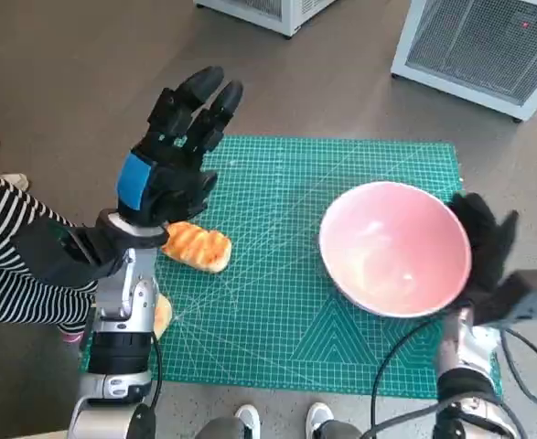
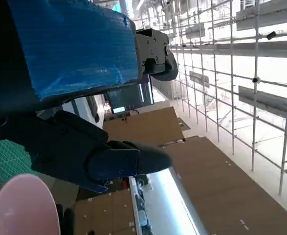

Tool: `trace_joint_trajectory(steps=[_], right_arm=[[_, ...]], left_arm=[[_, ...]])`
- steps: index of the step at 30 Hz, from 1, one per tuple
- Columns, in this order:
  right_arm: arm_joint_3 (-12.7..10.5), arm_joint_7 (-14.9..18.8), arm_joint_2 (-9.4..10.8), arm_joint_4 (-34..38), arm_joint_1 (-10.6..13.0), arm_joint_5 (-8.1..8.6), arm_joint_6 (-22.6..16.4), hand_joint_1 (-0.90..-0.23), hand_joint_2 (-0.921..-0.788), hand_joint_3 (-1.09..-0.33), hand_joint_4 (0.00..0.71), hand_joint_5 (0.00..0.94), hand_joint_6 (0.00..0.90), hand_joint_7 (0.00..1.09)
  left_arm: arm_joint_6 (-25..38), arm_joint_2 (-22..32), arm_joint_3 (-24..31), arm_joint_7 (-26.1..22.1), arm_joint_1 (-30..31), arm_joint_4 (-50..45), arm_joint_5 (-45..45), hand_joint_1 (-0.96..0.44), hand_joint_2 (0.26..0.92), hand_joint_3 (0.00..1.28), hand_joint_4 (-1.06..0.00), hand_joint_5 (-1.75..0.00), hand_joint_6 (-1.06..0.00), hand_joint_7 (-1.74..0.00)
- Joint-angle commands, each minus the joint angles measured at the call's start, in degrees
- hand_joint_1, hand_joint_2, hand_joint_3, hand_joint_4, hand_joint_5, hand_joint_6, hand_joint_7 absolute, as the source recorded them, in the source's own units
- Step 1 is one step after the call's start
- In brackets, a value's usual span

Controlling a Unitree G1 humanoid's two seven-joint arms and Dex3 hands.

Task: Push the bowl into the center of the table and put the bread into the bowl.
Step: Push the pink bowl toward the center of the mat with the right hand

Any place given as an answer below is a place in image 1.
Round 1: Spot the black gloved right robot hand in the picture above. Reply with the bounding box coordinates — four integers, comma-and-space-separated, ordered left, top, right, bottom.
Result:
448, 191, 521, 321

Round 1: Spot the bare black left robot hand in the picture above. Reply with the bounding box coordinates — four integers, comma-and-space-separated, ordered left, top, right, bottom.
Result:
114, 66, 245, 230

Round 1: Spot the long braided toy bread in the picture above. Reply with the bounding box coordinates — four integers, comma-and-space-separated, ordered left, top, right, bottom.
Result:
160, 221, 232, 274

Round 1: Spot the pink bowl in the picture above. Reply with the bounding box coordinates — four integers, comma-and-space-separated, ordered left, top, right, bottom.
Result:
317, 180, 474, 320

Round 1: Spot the round toy bread bun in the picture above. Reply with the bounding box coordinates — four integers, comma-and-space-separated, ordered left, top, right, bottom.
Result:
152, 294, 175, 340

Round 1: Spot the beige shoe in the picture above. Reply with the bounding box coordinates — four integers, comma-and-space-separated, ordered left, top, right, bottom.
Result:
0, 172, 29, 191

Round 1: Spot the green cutting mat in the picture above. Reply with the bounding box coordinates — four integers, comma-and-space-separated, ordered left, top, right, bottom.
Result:
81, 134, 505, 400

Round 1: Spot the person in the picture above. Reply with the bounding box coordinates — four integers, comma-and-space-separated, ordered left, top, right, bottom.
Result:
0, 150, 100, 345

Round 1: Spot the small white cabinet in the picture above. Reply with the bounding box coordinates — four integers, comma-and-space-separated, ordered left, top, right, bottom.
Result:
194, 0, 338, 37

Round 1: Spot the large white mesh cabinet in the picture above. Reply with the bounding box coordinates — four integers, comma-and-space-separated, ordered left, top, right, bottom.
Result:
390, 0, 537, 123

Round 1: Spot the dark grey leg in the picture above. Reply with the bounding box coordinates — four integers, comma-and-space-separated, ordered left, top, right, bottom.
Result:
316, 420, 360, 439
199, 418, 246, 439

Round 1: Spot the white shoe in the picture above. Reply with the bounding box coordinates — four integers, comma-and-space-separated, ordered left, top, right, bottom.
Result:
305, 401, 336, 439
234, 402, 263, 439

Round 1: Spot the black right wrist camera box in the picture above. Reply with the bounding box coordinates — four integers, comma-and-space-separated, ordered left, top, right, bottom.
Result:
491, 269, 537, 327

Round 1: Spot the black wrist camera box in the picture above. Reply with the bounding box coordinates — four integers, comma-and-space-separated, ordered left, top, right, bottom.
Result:
14, 219, 113, 292
491, 269, 537, 327

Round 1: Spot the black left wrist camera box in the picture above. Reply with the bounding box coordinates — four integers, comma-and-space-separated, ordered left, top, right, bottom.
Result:
14, 219, 113, 292

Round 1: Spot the long black right arm cable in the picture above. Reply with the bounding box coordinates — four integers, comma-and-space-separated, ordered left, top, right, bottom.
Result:
366, 314, 450, 439

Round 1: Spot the black right camera cable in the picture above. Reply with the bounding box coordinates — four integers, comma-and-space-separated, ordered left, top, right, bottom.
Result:
499, 327, 537, 408

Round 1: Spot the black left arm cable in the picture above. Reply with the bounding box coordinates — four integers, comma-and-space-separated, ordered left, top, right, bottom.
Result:
144, 337, 163, 412

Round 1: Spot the looped black right arm cable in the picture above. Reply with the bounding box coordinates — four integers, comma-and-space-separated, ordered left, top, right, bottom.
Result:
361, 402, 441, 439

